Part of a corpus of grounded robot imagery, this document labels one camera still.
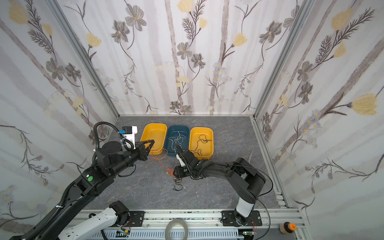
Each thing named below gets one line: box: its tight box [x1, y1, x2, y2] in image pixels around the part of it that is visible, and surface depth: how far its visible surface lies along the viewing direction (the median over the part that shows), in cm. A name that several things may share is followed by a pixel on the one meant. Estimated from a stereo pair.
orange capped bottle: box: [279, 221, 297, 234], surface depth 67 cm
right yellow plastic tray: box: [188, 127, 214, 160], surface depth 106 cm
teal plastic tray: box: [164, 125, 190, 157], surface depth 106 cm
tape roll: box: [164, 218, 189, 240], surface depth 70 cm
